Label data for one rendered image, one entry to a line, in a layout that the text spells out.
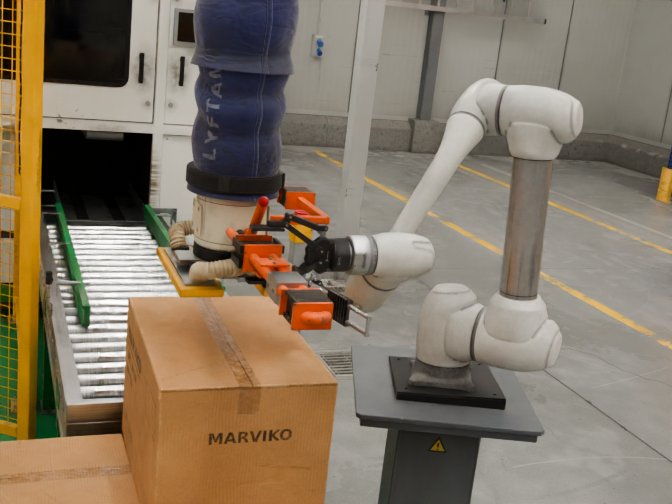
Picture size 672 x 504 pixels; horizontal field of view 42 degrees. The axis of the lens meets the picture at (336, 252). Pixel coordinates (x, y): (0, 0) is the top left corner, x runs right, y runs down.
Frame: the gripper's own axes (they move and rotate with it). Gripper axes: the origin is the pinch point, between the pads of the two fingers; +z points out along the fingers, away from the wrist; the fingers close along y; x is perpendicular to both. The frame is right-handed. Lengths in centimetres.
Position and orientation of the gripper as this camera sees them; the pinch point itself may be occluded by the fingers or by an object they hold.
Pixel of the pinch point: (257, 254)
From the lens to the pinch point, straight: 188.2
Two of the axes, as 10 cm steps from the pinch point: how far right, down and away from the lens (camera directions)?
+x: -3.4, -2.8, 9.0
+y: -1.1, 9.6, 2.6
